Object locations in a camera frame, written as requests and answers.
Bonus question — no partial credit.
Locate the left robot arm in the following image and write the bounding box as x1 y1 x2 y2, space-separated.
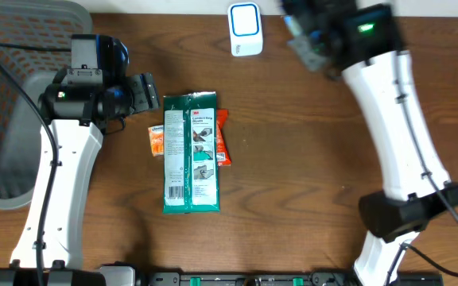
0 34 159 285

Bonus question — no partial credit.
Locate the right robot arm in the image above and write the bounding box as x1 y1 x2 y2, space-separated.
281 1 458 285

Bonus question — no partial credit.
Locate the orange Kleenex tissue pack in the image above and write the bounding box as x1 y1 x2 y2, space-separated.
148 125 164 157

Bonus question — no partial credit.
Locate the grey plastic mesh basket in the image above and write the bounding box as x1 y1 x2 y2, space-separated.
0 1 93 210

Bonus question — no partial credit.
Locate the white barcode scanner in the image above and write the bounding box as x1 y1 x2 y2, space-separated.
227 2 264 57

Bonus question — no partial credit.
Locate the red snack bag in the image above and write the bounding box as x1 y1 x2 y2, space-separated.
216 110 231 166

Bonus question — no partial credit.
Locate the green 3M gloves package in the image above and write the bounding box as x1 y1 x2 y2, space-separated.
163 91 220 215

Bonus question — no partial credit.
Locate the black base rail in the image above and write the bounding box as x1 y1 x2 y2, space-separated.
133 271 445 286

